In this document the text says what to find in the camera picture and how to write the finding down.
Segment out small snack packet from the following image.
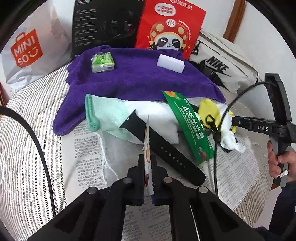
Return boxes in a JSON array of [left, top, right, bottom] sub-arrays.
[[143, 118, 154, 196]]

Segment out black watch strap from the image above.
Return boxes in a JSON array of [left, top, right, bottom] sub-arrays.
[[118, 109, 206, 187]]

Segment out green label strip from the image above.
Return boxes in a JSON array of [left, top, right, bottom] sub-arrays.
[[163, 91, 214, 165]]

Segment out yellow black mask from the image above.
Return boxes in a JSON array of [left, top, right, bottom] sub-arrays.
[[198, 98, 236, 133]]

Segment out mint green sock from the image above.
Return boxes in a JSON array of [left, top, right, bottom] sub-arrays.
[[85, 94, 142, 145]]

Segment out white sock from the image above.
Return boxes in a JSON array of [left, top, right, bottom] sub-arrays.
[[126, 101, 246, 153]]

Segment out white sponge block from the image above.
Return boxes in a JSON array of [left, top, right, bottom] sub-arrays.
[[157, 54, 185, 74]]

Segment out green tissue pack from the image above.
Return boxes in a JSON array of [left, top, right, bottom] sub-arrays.
[[91, 52, 115, 73]]

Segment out person's right hand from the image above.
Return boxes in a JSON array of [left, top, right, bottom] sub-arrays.
[[267, 141, 296, 183]]

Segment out newspaper sheet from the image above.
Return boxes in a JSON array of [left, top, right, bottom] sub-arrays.
[[61, 121, 259, 240]]

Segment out white Nike waist bag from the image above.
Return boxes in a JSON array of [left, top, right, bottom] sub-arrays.
[[189, 30, 258, 94]]

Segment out purple fleece towel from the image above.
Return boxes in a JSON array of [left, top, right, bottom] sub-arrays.
[[53, 45, 226, 136]]

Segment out red panda paper bag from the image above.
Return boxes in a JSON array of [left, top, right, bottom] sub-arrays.
[[135, 0, 206, 59]]

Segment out white Miniso shopping bag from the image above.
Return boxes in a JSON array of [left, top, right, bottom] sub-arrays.
[[1, 1, 71, 93]]

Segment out black headset box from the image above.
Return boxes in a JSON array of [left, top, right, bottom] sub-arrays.
[[72, 0, 144, 58]]

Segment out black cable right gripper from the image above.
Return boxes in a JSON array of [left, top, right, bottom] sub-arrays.
[[213, 81, 276, 197]]

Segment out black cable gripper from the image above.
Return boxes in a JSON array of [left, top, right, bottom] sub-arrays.
[[0, 105, 57, 217], [213, 81, 276, 197]]

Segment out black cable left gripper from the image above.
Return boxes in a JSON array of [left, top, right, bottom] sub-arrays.
[[0, 105, 57, 217]]

